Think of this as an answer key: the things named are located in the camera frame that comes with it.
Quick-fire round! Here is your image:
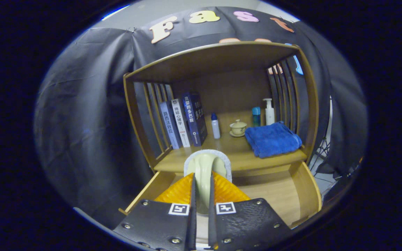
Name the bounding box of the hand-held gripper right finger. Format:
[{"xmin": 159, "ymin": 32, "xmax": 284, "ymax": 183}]
[{"xmin": 208, "ymin": 171, "xmax": 294, "ymax": 251}]

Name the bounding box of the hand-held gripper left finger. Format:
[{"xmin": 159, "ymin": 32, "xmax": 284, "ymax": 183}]
[{"xmin": 112, "ymin": 173, "xmax": 197, "ymax": 251}]

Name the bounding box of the pale green scrubber brush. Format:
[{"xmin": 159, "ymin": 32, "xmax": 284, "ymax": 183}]
[{"xmin": 184, "ymin": 149, "xmax": 233, "ymax": 215}]

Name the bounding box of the wooden drawer with black knob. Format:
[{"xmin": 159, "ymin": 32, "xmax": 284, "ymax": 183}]
[{"xmin": 118, "ymin": 161, "xmax": 323, "ymax": 244}]

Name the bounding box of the wooden countertop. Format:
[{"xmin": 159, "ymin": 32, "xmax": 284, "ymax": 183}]
[{"xmin": 154, "ymin": 112, "xmax": 308, "ymax": 173}]

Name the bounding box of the wooden cabinet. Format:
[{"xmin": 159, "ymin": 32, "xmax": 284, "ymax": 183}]
[{"xmin": 123, "ymin": 41, "xmax": 319, "ymax": 175}]

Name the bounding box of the small white blue-capped bottle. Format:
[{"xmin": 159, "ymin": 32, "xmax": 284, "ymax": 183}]
[{"xmin": 211, "ymin": 112, "xmax": 221, "ymax": 139}]

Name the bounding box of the beige lidded teacup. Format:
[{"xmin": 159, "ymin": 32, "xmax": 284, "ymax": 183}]
[{"xmin": 229, "ymin": 119, "xmax": 247, "ymax": 137}]

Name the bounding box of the light blue book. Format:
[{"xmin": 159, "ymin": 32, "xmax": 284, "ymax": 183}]
[{"xmin": 158, "ymin": 101, "xmax": 183, "ymax": 150}]

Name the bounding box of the white book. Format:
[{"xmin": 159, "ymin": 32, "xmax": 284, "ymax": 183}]
[{"xmin": 171, "ymin": 98, "xmax": 193, "ymax": 148}]

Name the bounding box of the folded blue towel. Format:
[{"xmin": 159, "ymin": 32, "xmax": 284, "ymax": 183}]
[{"xmin": 245, "ymin": 121, "xmax": 303, "ymax": 159}]

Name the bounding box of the dark blue book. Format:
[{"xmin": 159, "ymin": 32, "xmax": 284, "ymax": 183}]
[{"xmin": 182, "ymin": 92, "xmax": 208, "ymax": 147}]

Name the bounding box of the white pump bottle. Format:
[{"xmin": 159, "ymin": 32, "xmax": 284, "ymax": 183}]
[{"xmin": 262, "ymin": 98, "xmax": 275, "ymax": 126}]

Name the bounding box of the black backdrop cloth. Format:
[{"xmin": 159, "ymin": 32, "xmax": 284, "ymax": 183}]
[{"xmin": 35, "ymin": 6, "xmax": 368, "ymax": 223}]

